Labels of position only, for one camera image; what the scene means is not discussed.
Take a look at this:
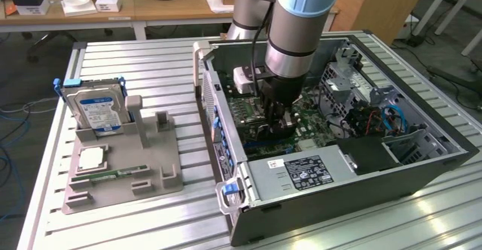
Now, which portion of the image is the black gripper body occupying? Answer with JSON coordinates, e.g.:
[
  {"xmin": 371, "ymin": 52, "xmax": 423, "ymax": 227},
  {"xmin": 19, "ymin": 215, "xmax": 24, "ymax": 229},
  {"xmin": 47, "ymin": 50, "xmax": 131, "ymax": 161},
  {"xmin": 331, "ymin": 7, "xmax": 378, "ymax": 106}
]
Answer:
[{"xmin": 262, "ymin": 74, "xmax": 306, "ymax": 109}]

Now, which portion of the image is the green motherboard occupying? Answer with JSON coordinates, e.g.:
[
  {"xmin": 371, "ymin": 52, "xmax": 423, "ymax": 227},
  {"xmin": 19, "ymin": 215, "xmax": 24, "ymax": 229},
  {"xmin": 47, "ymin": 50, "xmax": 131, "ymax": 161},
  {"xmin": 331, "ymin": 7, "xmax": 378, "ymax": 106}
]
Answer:
[{"xmin": 226, "ymin": 74, "xmax": 339, "ymax": 162}]

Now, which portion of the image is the grey metal disk bay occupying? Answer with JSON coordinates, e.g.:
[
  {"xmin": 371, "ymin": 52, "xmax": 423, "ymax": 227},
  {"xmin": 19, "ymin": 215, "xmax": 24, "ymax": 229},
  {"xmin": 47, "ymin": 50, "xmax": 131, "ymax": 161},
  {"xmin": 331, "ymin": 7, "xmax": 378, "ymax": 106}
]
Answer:
[{"xmin": 319, "ymin": 60, "xmax": 378, "ymax": 126}]

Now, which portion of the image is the grey power supply unit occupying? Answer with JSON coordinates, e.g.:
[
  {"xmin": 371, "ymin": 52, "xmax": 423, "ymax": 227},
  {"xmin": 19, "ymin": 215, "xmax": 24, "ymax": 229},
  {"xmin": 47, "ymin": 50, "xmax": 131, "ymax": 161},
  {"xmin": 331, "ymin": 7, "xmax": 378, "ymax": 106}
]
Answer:
[{"xmin": 246, "ymin": 145, "xmax": 357, "ymax": 201}]

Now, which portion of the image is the black plastic shroud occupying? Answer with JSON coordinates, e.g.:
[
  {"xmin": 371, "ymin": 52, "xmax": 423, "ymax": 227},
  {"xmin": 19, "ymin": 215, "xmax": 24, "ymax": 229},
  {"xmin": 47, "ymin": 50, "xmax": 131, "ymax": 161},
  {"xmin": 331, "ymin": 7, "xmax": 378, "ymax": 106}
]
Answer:
[{"xmin": 337, "ymin": 136, "xmax": 401, "ymax": 176}]

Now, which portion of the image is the black open PC case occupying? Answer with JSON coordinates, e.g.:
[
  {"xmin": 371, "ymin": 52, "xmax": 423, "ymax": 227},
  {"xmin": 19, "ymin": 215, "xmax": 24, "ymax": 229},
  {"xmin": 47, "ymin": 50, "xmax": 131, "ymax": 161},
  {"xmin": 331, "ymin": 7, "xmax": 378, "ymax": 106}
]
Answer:
[{"xmin": 192, "ymin": 35, "xmax": 472, "ymax": 247}]

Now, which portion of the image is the white paper stack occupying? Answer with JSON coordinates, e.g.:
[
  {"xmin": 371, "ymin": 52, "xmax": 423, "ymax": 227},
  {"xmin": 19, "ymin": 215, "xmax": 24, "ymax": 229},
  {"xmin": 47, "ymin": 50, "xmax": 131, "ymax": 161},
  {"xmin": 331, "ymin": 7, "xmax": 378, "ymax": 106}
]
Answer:
[{"xmin": 204, "ymin": 0, "xmax": 237, "ymax": 14}]

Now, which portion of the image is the wooden cabinet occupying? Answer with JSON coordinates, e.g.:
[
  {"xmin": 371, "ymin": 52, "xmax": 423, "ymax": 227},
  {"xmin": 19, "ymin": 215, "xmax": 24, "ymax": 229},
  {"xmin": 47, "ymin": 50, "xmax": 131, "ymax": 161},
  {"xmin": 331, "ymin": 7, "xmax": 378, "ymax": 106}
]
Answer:
[{"xmin": 334, "ymin": 0, "xmax": 433, "ymax": 45}]

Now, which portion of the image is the white power adapter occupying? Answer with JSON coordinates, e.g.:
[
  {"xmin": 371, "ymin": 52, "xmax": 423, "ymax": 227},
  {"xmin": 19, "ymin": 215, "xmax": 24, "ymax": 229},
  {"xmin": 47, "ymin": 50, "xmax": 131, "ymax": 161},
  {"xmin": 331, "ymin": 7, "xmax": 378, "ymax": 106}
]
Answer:
[{"xmin": 405, "ymin": 15, "xmax": 421, "ymax": 39}]

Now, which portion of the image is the grey parts rack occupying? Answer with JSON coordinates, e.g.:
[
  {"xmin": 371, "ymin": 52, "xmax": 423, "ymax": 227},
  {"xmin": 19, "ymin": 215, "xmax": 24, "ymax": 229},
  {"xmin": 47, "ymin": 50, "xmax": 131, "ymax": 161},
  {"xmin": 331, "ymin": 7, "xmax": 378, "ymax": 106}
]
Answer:
[{"xmin": 62, "ymin": 94, "xmax": 186, "ymax": 216}]

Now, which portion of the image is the wooden desk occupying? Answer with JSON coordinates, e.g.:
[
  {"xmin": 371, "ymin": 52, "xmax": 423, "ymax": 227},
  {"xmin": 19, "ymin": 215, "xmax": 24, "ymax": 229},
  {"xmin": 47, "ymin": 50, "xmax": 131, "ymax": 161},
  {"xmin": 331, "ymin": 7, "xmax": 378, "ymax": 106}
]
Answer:
[
  {"xmin": 0, "ymin": 0, "xmax": 136, "ymax": 33},
  {"xmin": 134, "ymin": 0, "xmax": 339, "ymax": 41}
]

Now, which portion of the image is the black floor stand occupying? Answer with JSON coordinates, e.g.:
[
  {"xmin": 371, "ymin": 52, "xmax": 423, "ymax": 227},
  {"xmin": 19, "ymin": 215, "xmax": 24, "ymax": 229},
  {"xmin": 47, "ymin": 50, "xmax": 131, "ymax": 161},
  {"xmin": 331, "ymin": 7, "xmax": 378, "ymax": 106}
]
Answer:
[{"xmin": 427, "ymin": 65, "xmax": 482, "ymax": 93}]

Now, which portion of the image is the green RAM stick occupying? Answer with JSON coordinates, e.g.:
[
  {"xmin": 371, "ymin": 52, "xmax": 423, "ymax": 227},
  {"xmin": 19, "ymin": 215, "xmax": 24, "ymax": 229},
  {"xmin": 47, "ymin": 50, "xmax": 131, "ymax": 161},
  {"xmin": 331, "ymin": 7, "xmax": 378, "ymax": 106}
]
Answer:
[{"xmin": 71, "ymin": 164, "xmax": 150, "ymax": 182}]

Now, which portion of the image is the silver CPU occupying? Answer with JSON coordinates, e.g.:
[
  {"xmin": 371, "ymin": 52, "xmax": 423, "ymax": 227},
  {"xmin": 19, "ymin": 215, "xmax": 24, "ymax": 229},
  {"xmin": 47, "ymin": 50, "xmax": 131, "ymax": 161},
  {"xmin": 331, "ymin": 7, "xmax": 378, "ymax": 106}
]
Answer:
[{"xmin": 79, "ymin": 147, "xmax": 110, "ymax": 169}]

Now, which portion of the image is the hard drive with blue caddy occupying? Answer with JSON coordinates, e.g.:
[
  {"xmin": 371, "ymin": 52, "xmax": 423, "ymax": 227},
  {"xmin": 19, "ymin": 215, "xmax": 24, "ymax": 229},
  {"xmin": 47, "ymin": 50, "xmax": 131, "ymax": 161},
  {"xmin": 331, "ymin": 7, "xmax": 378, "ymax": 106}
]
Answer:
[{"xmin": 55, "ymin": 74, "xmax": 132, "ymax": 126}]

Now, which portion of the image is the small white labelled box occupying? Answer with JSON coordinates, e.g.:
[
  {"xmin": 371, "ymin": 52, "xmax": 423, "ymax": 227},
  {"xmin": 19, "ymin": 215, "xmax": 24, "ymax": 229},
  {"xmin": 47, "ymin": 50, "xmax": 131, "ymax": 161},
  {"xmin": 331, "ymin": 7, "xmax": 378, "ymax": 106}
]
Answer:
[{"xmin": 94, "ymin": 0, "xmax": 123, "ymax": 13}]

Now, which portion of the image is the black chair base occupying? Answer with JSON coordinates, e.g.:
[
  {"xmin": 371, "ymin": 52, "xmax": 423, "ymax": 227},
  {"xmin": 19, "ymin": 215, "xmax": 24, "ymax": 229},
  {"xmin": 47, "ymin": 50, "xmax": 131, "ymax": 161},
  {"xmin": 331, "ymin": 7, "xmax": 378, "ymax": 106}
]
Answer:
[{"xmin": 22, "ymin": 29, "xmax": 114, "ymax": 63}]

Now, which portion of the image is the white box dark lid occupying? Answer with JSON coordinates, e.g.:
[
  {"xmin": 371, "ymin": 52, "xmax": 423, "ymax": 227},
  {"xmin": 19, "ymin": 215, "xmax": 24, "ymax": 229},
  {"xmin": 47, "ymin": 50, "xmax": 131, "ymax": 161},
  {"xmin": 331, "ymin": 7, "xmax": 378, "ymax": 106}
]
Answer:
[{"xmin": 10, "ymin": 0, "xmax": 51, "ymax": 16}]

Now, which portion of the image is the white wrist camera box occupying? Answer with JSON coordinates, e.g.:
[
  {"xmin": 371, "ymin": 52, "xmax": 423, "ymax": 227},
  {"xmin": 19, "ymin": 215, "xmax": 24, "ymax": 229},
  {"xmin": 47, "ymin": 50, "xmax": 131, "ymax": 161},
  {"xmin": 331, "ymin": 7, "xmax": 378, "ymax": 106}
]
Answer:
[{"xmin": 233, "ymin": 66, "xmax": 266, "ymax": 95}]

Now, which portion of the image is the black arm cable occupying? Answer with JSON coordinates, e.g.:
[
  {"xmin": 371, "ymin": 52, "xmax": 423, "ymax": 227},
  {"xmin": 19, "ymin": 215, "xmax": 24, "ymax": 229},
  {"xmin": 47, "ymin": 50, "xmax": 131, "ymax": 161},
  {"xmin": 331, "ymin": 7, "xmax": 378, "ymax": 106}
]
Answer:
[{"xmin": 251, "ymin": 0, "xmax": 274, "ymax": 97}]

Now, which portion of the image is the blue wire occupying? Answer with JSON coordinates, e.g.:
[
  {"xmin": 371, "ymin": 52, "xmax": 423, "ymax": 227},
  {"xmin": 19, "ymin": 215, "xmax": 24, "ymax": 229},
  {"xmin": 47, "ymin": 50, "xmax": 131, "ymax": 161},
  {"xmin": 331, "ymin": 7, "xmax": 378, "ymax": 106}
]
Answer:
[{"xmin": 381, "ymin": 105, "xmax": 410, "ymax": 134}]

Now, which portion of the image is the grey metal drive bracket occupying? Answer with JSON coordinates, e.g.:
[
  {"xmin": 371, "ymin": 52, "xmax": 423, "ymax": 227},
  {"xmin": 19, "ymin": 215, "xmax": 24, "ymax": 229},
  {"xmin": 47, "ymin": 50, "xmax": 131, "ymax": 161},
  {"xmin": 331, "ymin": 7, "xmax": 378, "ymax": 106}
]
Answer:
[{"xmin": 381, "ymin": 125, "xmax": 451, "ymax": 166}]

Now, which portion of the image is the white table frame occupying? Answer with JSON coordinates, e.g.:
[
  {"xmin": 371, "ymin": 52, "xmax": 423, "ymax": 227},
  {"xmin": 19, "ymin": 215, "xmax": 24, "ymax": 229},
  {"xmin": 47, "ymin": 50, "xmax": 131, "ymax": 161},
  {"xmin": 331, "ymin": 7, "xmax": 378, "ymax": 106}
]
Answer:
[{"xmin": 413, "ymin": 0, "xmax": 482, "ymax": 56}]

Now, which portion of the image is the white square box with ring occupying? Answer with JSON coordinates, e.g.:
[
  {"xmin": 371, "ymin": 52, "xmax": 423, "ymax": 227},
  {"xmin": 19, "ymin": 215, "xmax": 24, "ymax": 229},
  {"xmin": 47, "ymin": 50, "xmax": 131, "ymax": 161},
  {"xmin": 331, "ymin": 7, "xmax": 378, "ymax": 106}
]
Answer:
[{"xmin": 60, "ymin": 0, "xmax": 98, "ymax": 17}]

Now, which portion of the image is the white floor cable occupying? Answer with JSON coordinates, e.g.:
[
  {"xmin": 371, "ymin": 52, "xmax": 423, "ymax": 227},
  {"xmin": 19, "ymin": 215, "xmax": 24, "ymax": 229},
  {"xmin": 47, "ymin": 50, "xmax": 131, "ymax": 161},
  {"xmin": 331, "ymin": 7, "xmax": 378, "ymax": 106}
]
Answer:
[{"xmin": 0, "ymin": 97, "xmax": 60, "ymax": 115}]

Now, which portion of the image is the blue floor cable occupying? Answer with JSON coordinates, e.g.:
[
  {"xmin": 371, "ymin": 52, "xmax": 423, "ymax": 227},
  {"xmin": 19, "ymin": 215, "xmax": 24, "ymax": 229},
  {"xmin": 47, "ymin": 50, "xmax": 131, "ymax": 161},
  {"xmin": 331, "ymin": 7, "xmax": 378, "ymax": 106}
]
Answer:
[{"xmin": 0, "ymin": 114, "xmax": 34, "ymax": 222}]

